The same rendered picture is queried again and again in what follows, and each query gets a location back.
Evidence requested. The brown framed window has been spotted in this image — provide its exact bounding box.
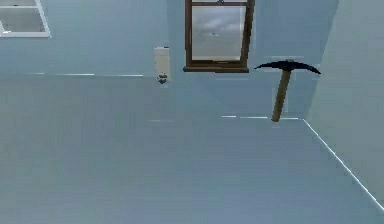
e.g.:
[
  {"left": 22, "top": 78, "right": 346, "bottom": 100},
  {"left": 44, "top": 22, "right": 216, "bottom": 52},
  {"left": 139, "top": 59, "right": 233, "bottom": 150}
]
[{"left": 182, "top": 0, "right": 256, "bottom": 74}]

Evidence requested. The pickaxe with wooden handle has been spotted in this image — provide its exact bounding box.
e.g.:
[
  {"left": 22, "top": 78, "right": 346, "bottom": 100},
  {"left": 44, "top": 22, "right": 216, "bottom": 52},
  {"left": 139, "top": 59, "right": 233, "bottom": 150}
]
[{"left": 253, "top": 59, "right": 322, "bottom": 123}]

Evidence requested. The cream rectangular box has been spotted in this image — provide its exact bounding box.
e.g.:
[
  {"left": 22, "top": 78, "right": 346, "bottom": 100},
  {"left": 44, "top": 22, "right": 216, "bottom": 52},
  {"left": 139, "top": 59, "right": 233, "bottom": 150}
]
[{"left": 153, "top": 46, "right": 172, "bottom": 82}]

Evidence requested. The white framed window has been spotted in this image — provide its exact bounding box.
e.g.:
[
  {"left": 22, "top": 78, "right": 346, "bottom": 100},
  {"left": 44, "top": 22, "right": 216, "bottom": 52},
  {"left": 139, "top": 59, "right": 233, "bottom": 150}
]
[{"left": 0, "top": 0, "right": 52, "bottom": 39}]

